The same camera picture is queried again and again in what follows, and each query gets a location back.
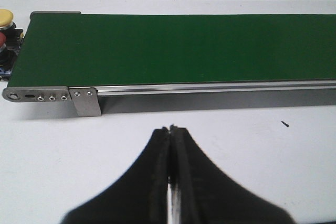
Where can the green conveyor belt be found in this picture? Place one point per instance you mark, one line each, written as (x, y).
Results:
(93, 50)

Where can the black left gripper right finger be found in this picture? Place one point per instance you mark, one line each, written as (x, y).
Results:
(202, 193)

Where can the aluminium conveyor frame rail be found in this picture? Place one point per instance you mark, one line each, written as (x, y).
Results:
(214, 87)

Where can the waiting yellow mushroom button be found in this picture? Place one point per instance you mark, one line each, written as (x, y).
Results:
(11, 36)

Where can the left grey support bracket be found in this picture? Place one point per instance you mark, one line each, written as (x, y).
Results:
(85, 101)

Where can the waiting red mushroom button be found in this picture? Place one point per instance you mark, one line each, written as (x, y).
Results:
(7, 58)

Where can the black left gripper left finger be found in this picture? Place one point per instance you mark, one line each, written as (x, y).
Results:
(139, 195)

